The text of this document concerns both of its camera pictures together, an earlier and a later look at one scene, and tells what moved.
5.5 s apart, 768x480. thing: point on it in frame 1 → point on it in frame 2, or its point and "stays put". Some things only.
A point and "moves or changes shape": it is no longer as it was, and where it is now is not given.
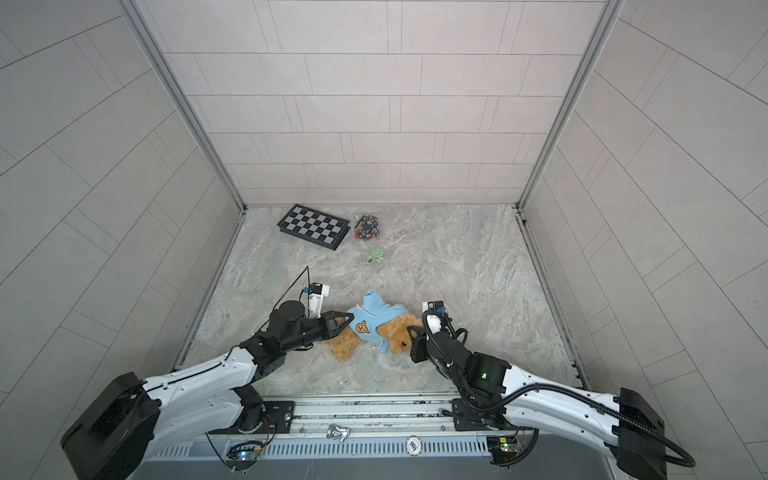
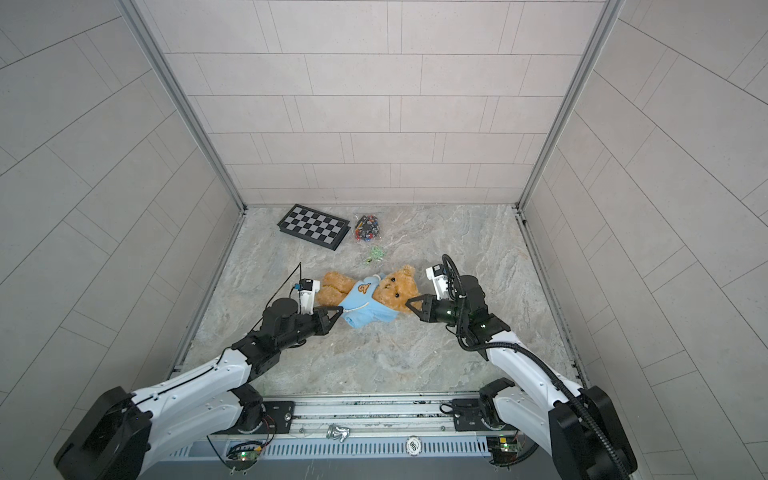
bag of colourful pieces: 367,228 stays put
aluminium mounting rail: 374,418 stays put
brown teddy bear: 344,345 → 394,290
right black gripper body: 423,351 → 451,313
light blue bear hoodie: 372,313 moves or changes shape
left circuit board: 244,451 stays put
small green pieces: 377,253 stays put
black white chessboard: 315,226 stays put
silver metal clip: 337,433 stays put
